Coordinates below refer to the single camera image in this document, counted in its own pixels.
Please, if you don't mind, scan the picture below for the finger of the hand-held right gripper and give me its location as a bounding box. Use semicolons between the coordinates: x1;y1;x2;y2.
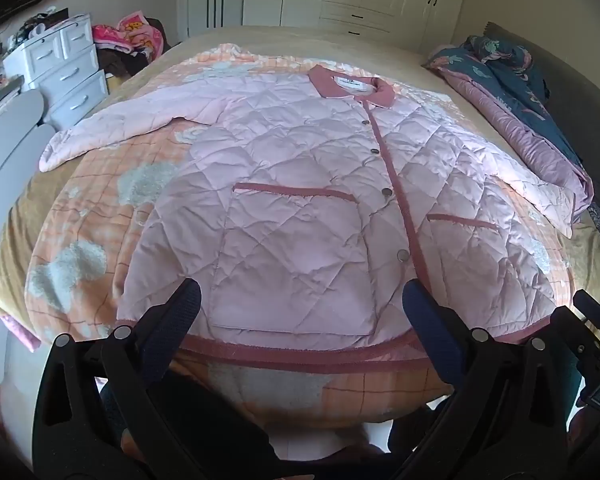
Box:
572;289;600;322

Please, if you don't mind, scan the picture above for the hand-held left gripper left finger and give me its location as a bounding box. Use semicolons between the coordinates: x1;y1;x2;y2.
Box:
31;278;203;480

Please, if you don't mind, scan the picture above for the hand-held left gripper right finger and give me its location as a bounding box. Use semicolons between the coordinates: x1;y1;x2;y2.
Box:
395;280;572;480

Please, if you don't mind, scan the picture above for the pink quilted jacket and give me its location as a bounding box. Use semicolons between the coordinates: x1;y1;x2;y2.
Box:
39;63;578;356

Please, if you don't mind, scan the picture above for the pink clothes pile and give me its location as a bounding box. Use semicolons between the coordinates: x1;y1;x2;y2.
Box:
100;17;173;78

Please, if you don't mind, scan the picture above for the orange plaid blanket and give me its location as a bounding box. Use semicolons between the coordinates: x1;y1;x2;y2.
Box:
25;42;581;426

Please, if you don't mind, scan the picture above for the pink cloth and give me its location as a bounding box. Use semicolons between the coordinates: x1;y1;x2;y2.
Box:
0;314;42;354

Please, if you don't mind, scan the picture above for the grey padded headboard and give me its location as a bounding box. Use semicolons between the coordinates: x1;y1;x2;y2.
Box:
485;22;600;281

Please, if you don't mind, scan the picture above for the grey rounded footboard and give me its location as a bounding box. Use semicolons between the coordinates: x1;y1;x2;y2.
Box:
0;90;56;241

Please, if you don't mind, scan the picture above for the blue floral quilt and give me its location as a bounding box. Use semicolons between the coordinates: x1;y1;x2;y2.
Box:
422;35;596;238

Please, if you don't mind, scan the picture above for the white drawer chest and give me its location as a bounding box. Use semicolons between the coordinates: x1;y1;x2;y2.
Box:
2;14;111;131

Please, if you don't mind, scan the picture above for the bed with beige sheet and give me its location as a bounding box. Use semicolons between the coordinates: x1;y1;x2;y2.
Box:
0;25;600;431

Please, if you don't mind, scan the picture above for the white door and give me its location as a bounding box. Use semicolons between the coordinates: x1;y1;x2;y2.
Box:
177;0;246;43

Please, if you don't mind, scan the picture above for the pile of small toiletries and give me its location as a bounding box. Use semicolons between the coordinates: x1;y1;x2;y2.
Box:
10;7;71;43

